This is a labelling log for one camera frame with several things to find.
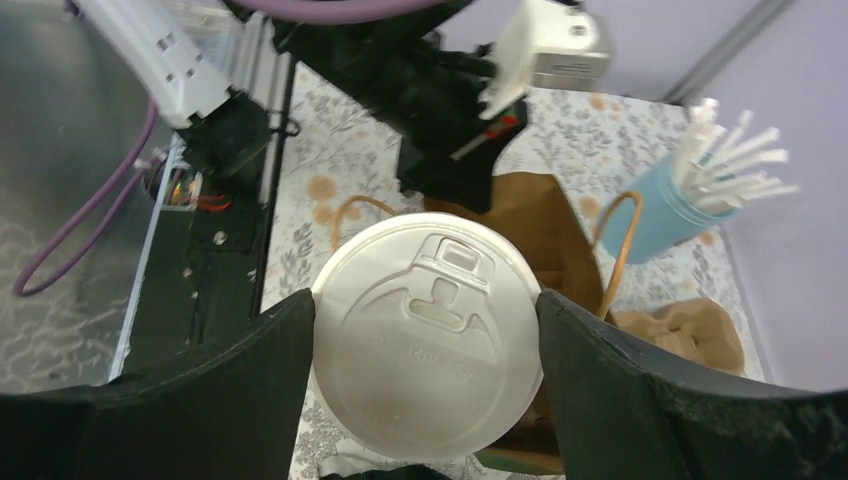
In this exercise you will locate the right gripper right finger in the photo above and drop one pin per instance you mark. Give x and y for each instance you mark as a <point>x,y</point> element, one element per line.
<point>626,409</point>

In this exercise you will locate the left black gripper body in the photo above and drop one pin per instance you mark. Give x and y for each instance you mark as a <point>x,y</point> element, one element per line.
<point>459,168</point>

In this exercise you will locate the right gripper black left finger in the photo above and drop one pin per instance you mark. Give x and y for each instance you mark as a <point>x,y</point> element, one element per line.
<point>226,409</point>

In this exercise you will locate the green brown paper bag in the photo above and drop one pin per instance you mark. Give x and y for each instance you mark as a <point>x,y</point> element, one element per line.
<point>532,439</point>

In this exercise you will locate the brown paper coffee cup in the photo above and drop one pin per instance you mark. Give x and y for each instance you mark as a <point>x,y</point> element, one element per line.
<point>426,338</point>

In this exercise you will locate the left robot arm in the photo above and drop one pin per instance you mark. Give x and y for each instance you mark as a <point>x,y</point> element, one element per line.
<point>229,115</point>

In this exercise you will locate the floral table mat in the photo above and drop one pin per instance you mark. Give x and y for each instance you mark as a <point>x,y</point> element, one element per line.
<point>579,150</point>

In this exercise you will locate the black white checkered blanket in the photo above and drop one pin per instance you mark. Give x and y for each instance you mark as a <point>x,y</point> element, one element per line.
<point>409,472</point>

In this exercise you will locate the light blue straw cup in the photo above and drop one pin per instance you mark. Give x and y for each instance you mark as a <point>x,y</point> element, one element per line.
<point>667,216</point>

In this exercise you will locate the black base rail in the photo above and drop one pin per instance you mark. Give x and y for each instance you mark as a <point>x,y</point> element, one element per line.
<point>202,271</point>

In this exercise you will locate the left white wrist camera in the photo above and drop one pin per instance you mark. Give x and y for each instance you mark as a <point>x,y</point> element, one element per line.
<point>547,44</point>

